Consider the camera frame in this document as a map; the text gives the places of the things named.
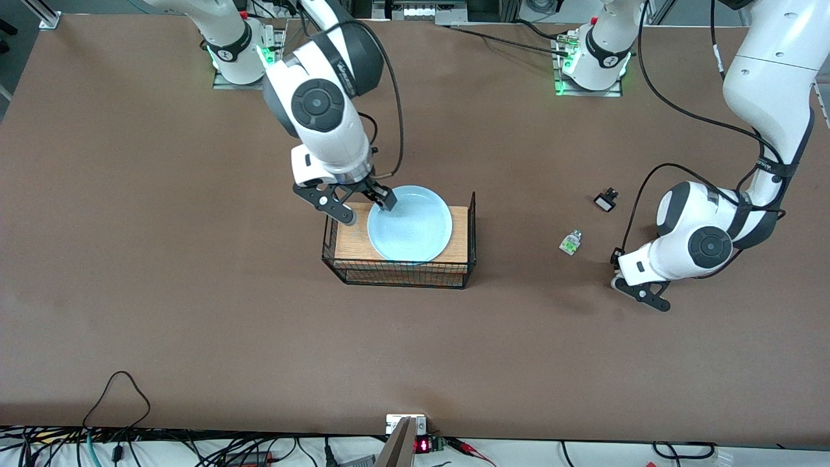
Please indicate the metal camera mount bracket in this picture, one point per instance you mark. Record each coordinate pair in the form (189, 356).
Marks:
(399, 447)

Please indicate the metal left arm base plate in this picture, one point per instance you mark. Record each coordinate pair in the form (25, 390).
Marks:
(596, 93)

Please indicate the red clip lead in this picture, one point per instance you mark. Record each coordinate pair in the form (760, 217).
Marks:
(467, 446)

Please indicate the aluminium frame profile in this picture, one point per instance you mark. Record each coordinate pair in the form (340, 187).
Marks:
(48, 19)

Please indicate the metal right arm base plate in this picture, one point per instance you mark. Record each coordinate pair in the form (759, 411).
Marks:
(259, 86)

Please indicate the white socket strip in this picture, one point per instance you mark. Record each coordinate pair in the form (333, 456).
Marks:
(412, 11)

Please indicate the light blue round plate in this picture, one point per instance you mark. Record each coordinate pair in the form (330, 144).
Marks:
(415, 227)

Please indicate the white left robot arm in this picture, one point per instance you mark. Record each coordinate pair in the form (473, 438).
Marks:
(765, 84)

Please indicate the small black switch part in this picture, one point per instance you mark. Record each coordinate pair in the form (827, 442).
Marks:
(605, 202)

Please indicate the green white contact block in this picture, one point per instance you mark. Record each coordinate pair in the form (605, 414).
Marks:
(570, 244)

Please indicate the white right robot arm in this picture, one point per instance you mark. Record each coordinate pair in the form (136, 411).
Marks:
(318, 104)

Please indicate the red digit display module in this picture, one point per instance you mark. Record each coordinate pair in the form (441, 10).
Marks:
(423, 445)

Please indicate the wooden shelf board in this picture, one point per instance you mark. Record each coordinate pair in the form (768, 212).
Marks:
(460, 240)

